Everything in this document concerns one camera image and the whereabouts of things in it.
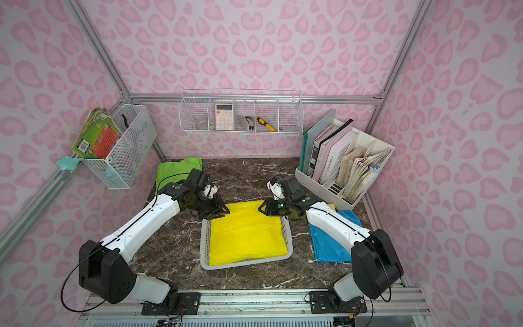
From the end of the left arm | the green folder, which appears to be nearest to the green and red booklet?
the end of the left arm

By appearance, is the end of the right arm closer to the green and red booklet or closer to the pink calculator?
the pink calculator

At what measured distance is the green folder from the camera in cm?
90

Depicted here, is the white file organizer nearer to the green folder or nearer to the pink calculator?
the green folder

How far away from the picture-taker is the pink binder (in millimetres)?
855

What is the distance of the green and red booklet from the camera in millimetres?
677
